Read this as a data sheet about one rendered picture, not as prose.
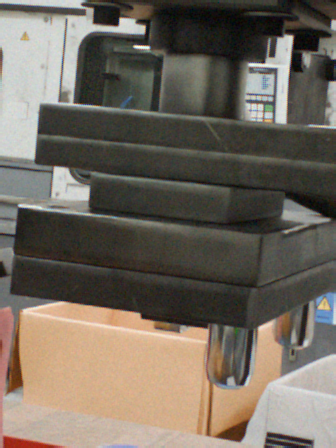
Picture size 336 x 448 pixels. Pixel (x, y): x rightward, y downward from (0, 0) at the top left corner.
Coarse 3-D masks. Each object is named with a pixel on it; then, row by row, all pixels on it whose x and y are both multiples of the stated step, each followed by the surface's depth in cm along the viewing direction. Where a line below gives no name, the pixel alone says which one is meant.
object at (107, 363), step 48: (48, 336) 296; (96, 336) 291; (144, 336) 286; (192, 336) 340; (48, 384) 295; (96, 384) 290; (144, 384) 286; (192, 384) 282; (192, 432) 281; (240, 432) 305
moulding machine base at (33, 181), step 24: (0, 168) 563; (24, 168) 558; (48, 168) 553; (0, 192) 563; (24, 192) 559; (48, 192) 554; (0, 216) 563; (0, 240) 563; (0, 288) 564; (288, 360) 514; (312, 360) 510
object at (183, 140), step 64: (192, 64) 54; (64, 128) 54; (128, 128) 53; (192, 128) 52; (256, 128) 51; (320, 128) 51; (128, 192) 52; (192, 192) 51; (256, 192) 55; (320, 192) 51; (64, 256) 50; (128, 256) 49; (192, 256) 49; (256, 256) 48; (320, 256) 59; (192, 320) 49; (256, 320) 48
